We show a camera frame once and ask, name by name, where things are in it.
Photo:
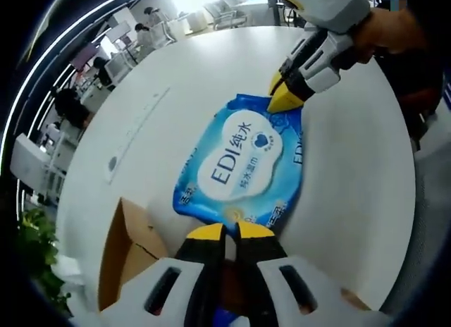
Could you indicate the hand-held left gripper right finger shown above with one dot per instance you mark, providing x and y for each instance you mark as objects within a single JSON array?
[{"x": 257, "y": 263}]

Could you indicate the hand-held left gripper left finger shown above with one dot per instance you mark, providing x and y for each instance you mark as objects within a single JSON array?
[{"x": 208, "y": 267}]

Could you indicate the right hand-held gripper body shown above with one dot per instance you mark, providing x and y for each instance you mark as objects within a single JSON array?
[{"x": 324, "y": 10}]

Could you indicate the blue floral tissue pack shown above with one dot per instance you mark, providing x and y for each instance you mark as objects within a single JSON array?
[{"x": 229, "y": 318}]

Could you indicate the brown cardboard shoe box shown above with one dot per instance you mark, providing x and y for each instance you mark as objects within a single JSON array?
[{"x": 120, "y": 242}]

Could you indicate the blue wet wipes soft pack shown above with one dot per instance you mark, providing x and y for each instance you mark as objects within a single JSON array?
[{"x": 239, "y": 158}]

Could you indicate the person's right hand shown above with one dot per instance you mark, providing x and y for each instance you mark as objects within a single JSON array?
[{"x": 377, "y": 34}]

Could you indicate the person's dark clothing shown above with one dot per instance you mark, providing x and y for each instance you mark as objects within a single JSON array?
[{"x": 412, "y": 94}]

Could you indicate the green potted plant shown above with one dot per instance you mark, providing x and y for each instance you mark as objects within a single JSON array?
[{"x": 38, "y": 256}]

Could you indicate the white office chair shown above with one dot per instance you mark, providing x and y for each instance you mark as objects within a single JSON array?
[{"x": 31, "y": 161}]

